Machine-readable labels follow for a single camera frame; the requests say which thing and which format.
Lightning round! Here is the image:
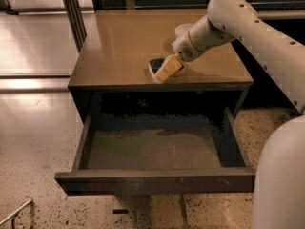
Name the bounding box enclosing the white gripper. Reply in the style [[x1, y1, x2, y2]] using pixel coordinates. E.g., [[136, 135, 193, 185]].
[[154, 31, 203, 82]]

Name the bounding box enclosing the yellow sponge with dark scourer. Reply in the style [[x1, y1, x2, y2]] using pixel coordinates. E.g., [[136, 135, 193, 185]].
[[149, 58, 165, 84]]

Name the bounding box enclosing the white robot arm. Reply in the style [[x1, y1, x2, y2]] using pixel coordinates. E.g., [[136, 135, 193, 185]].
[[150, 0, 305, 229]]

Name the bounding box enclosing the brown cabinet with top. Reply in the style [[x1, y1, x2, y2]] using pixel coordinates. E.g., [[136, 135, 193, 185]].
[[69, 9, 253, 118]]

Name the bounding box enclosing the open dark top drawer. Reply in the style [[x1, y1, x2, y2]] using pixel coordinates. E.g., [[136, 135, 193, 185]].
[[54, 109, 255, 196]]

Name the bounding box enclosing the white ceramic bowl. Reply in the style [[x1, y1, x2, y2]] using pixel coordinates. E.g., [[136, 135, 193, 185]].
[[174, 23, 193, 38]]

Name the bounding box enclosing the metal bar bottom left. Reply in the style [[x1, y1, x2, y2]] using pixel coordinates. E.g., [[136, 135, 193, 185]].
[[0, 198, 33, 229]]

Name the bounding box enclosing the metal frame post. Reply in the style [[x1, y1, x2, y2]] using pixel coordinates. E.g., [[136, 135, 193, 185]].
[[63, 0, 87, 52]]

